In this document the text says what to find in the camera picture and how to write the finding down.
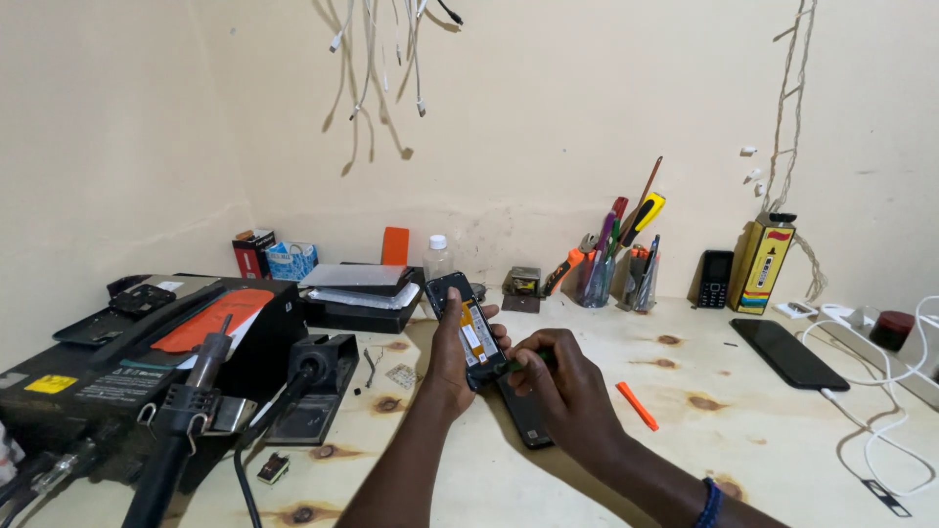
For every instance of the person's left hand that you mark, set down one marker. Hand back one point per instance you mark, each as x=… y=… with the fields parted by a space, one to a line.
x=444 y=367

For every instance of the person's right hand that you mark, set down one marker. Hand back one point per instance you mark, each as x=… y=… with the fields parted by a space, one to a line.
x=572 y=396

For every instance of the green screwdriver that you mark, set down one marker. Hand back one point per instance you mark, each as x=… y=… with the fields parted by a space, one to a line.
x=513 y=364

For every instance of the small square metal shield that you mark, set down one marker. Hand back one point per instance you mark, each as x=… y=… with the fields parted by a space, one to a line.
x=401 y=376

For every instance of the black phone back cover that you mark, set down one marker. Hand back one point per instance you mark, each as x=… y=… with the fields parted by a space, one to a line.
x=527 y=422

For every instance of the orange plastic pry tool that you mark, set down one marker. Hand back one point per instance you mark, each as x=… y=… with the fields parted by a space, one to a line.
x=637 y=405

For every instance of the small dark metal plate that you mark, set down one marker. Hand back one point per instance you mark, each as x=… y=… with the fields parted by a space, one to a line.
x=521 y=303

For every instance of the stack of phone screens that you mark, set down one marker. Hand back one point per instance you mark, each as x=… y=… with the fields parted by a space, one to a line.
x=363 y=301

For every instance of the clear bottle with white cap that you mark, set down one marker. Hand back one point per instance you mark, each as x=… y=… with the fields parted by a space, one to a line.
x=437 y=260

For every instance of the clear glass tool jar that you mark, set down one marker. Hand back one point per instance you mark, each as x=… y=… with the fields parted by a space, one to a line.
x=596 y=282

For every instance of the small metal transformer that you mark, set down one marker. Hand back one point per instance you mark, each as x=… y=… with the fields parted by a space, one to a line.
x=524 y=281

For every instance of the orange plastic card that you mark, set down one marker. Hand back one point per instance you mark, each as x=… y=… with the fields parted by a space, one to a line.
x=395 y=246

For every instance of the black soldering iron stand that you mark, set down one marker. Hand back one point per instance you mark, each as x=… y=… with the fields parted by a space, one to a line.
x=315 y=389

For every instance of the clear jar with pens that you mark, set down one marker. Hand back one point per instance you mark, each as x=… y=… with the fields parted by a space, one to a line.
x=645 y=282

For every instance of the blue white carton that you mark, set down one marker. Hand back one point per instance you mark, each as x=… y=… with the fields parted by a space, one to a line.
x=292 y=262

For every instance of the black keypad phone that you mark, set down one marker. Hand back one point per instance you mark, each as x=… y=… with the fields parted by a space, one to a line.
x=714 y=279

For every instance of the yellow black screwdriver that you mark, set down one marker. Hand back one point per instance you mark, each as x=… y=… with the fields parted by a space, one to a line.
x=644 y=216

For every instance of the small circuit board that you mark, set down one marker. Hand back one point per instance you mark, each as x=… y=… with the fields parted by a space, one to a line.
x=273 y=468

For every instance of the black smartphone with dark screen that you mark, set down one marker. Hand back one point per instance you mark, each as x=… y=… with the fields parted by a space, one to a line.
x=789 y=352

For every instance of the red black carton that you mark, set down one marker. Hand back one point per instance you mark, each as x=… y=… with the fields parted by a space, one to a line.
x=252 y=257

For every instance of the brown wooden stick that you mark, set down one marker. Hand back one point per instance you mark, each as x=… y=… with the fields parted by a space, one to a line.
x=649 y=183

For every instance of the yellow marker box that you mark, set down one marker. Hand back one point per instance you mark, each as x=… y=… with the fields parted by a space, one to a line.
x=761 y=268

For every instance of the orange flat sheet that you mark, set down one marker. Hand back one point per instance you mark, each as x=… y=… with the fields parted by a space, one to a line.
x=213 y=319

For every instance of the black hot air gun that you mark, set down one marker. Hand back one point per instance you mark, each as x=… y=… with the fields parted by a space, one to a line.
x=180 y=425

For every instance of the white power strip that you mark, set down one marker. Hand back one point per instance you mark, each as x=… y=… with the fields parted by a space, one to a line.
x=880 y=359

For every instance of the dark red round lid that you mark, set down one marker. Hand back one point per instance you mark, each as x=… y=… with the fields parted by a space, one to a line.
x=891 y=330

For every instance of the black hot air station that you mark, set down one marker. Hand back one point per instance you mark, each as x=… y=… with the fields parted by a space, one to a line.
x=95 y=389

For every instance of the black flat tray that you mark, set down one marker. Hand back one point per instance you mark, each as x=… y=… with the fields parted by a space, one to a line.
x=92 y=328

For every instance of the black phone frame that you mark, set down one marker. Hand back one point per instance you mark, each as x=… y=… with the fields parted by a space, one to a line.
x=141 y=299

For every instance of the black metal bracket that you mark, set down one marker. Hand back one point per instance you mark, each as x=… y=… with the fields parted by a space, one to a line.
x=886 y=499

